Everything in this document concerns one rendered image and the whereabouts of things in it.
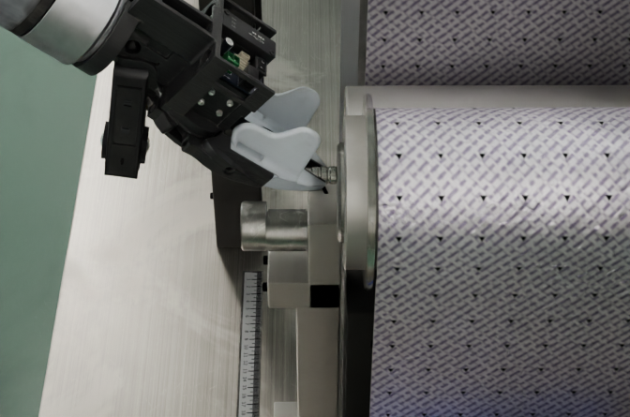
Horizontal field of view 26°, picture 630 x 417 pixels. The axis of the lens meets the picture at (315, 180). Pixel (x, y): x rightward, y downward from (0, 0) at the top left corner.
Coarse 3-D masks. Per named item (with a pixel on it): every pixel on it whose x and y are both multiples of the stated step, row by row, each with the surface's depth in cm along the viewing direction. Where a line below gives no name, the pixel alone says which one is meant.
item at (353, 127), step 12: (348, 120) 100; (360, 120) 100; (348, 132) 98; (360, 132) 98; (348, 144) 97; (360, 144) 97; (348, 156) 97; (360, 156) 97; (348, 168) 96; (360, 168) 96; (348, 180) 96; (360, 180) 96; (348, 192) 96; (360, 192) 96; (348, 204) 96; (360, 204) 96; (348, 216) 96; (360, 216) 96; (348, 228) 97; (360, 228) 97; (348, 240) 97; (360, 240) 97; (348, 252) 98; (360, 252) 98; (348, 264) 100; (360, 264) 100
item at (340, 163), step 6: (342, 144) 101; (342, 150) 100; (342, 156) 99; (342, 162) 99; (342, 168) 99; (342, 174) 98; (342, 180) 98; (342, 186) 98; (342, 192) 98; (342, 198) 98; (342, 204) 98; (342, 210) 98; (342, 216) 99; (342, 222) 99; (342, 228) 99; (342, 234) 100; (342, 240) 101
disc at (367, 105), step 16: (368, 96) 100; (368, 112) 97; (368, 128) 96; (368, 144) 95; (368, 160) 95; (368, 176) 95; (368, 192) 95; (368, 208) 95; (368, 224) 95; (368, 240) 95; (368, 256) 96; (368, 272) 97; (368, 288) 99
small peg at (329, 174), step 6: (306, 168) 103; (312, 168) 103; (318, 168) 103; (324, 168) 103; (330, 168) 103; (336, 168) 103; (318, 174) 103; (324, 174) 103; (330, 174) 103; (336, 174) 103; (324, 180) 103; (330, 180) 103; (336, 180) 103
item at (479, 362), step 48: (384, 336) 104; (432, 336) 104; (480, 336) 104; (528, 336) 104; (576, 336) 104; (624, 336) 104; (384, 384) 108; (432, 384) 108; (480, 384) 108; (528, 384) 108; (576, 384) 108; (624, 384) 108
